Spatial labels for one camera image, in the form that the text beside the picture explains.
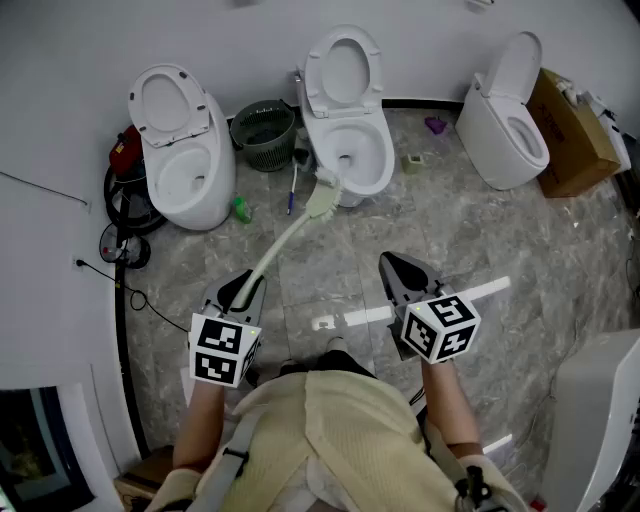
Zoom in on pale green toilet brush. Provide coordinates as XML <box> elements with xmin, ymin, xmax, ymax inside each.
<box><xmin>234</xmin><ymin>167</ymin><xmax>346</xmax><ymax>309</ymax></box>

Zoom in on black power cable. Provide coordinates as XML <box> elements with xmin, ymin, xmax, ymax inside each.
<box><xmin>79</xmin><ymin>259</ymin><xmax>194</xmax><ymax>334</ymax></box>

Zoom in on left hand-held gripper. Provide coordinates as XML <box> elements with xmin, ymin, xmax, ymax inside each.
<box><xmin>188</xmin><ymin>269</ymin><xmax>268</xmax><ymax>389</ymax></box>

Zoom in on dark glass panel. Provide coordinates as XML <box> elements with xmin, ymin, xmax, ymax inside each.
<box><xmin>0</xmin><ymin>387</ymin><xmax>96</xmax><ymax>512</ymax></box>

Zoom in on white glossy fixture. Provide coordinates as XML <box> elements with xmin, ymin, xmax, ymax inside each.
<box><xmin>542</xmin><ymin>329</ymin><xmax>640</xmax><ymax>512</ymax></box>

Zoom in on person's left forearm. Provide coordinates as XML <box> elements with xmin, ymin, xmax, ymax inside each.
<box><xmin>172</xmin><ymin>382</ymin><xmax>226</xmax><ymax>474</ymax></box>

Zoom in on red machine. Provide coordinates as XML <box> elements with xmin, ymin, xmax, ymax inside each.
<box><xmin>108</xmin><ymin>124</ymin><xmax>146</xmax><ymax>177</ymax></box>

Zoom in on grey mesh waste bin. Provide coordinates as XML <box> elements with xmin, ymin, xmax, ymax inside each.
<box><xmin>229</xmin><ymin>99</ymin><xmax>297</xmax><ymax>173</ymax></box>

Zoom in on person's right forearm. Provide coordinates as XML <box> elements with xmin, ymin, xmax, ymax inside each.
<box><xmin>419</xmin><ymin>359</ymin><xmax>484</xmax><ymax>459</ymax></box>

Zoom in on grey harness strap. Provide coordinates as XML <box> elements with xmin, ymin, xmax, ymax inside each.
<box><xmin>192</xmin><ymin>414</ymin><xmax>261</xmax><ymax>512</ymax></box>

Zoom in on green cleaner bottle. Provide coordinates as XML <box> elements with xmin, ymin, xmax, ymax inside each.
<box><xmin>231</xmin><ymin>196</ymin><xmax>254</xmax><ymax>225</ymax></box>

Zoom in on person's cream knitted top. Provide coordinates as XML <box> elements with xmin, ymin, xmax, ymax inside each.
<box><xmin>144</xmin><ymin>372</ymin><xmax>531</xmax><ymax>512</ymax></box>

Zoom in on white smart toilet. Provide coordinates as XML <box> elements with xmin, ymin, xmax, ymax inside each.
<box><xmin>454</xmin><ymin>31</ymin><xmax>551</xmax><ymax>191</ymax></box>

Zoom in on white egg-shaped toilet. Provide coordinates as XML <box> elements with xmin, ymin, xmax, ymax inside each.
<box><xmin>127</xmin><ymin>63</ymin><xmax>237</xmax><ymax>231</ymax></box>

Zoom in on blue white stick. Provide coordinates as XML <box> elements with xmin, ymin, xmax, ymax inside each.
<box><xmin>285</xmin><ymin>162</ymin><xmax>300</xmax><ymax>216</ymax></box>

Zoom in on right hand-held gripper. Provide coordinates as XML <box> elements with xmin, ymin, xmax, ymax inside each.
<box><xmin>378</xmin><ymin>251</ymin><xmax>482</xmax><ymax>365</ymax></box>

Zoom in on person's black trousers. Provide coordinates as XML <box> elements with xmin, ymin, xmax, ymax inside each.
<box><xmin>279</xmin><ymin>349</ymin><xmax>376</xmax><ymax>381</ymax></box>

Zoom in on brown cardboard box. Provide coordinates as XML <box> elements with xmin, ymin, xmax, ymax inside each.
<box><xmin>527</xmin><ymin>67</ymin><xmax>621</xmax><ymax>199</ymax></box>

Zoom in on white elongated toilet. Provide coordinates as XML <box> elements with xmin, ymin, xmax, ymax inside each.
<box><xmin>294</xmin><ymin>24</ymin><xmax>396</xmax><ymax>209</ymax></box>

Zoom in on brown wooden box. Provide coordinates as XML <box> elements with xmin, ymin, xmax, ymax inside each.
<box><xmin>114</xmin><ymin>444</ymin><xmax>176</xmax><ymax>501</ymax></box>

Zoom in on black round fan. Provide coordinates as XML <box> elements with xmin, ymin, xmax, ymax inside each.
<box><xmin>98</xmin><ymin>222</ymin><xmax>152</xmax><ymax>270</ymax></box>

